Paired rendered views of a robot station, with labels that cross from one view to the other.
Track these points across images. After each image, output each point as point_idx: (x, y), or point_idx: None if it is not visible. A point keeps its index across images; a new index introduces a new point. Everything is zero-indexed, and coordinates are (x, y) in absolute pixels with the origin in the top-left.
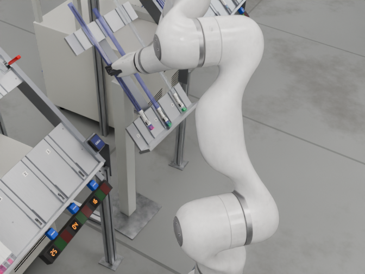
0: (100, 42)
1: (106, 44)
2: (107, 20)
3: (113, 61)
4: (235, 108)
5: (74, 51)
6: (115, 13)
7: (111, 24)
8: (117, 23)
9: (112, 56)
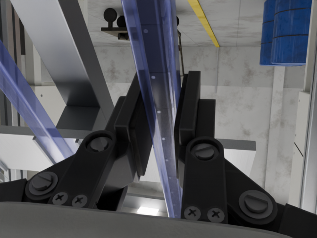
0: (87, 90)
1: (63, 76)
2: (49, 163)
3: (51, 13)
4: None
5: (253, 161)
6: (5, 161)
7: (35, 151)
8: (8, 146)
9: (47, 31)
